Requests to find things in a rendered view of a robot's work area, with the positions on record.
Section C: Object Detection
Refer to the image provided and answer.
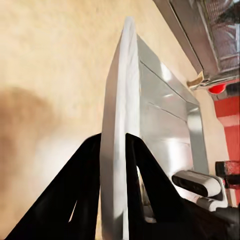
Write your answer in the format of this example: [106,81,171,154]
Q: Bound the saucer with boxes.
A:
[99,16,140,240]

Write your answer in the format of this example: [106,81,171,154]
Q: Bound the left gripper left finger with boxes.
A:
[5,133,102,240]

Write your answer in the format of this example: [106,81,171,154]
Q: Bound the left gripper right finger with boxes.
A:
[125,133,210,240]

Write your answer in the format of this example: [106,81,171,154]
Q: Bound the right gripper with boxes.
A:
[142,198,240,240]

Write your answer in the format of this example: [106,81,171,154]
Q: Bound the electric kettle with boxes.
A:
[215,160,240,190]

